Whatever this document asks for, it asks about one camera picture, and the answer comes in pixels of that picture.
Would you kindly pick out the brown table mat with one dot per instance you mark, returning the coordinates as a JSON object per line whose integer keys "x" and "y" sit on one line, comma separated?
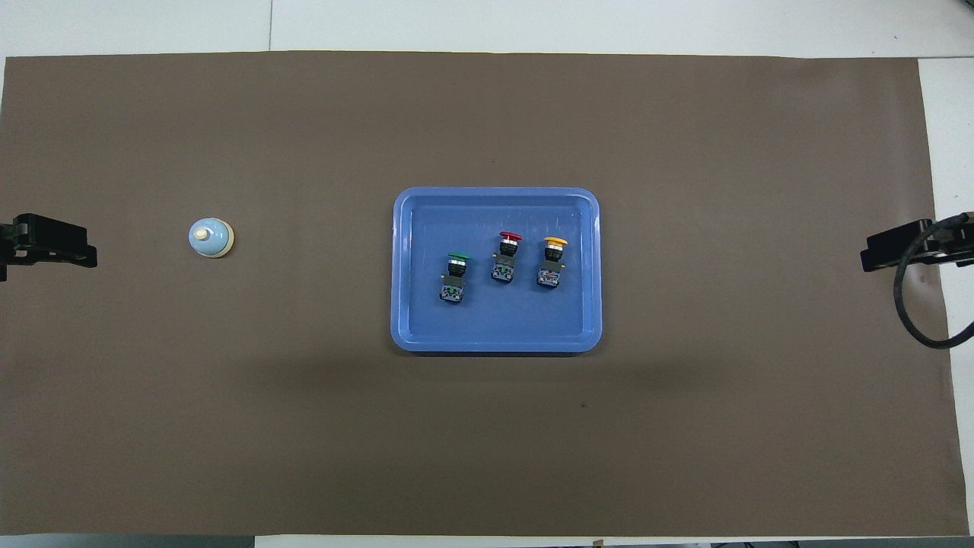
{"x": 304, "y": 426}

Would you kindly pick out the blue plastic tray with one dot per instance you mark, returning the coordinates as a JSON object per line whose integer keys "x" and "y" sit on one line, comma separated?
{"x": 472, "y": 327}

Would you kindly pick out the red push button switch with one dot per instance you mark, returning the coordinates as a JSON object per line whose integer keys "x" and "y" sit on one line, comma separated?
{"x": 504, "y": 265}

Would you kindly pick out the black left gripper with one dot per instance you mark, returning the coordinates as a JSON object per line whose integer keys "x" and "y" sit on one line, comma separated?
{"x": 4, "y": 247}

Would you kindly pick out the yellow push button switch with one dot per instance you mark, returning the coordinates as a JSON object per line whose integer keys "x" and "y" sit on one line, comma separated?
{"x": 551, "y": 270}

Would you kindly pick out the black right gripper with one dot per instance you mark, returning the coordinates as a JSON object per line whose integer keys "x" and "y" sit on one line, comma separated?
{"x": 955, "y": 240}

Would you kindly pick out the green push button switch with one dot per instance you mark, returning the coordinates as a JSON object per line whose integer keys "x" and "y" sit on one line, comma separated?
{"x": 453, "y": 285}

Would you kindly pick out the light blue desk bell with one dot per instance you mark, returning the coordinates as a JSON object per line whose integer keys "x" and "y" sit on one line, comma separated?
{"x": 210, "y": 238}

